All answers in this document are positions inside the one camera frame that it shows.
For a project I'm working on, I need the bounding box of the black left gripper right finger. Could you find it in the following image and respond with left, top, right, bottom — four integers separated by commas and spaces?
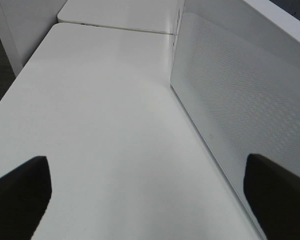
243, 153, 300, 240

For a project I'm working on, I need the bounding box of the white microwave oven body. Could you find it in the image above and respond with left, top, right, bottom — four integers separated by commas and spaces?
169, 0, 186, 82

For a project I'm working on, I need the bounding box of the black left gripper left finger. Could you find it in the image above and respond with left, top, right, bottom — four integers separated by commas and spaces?
0, 156, 52, 240

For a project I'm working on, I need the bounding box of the white microwave door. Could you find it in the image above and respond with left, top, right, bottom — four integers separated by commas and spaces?
170, 0, 300, 239

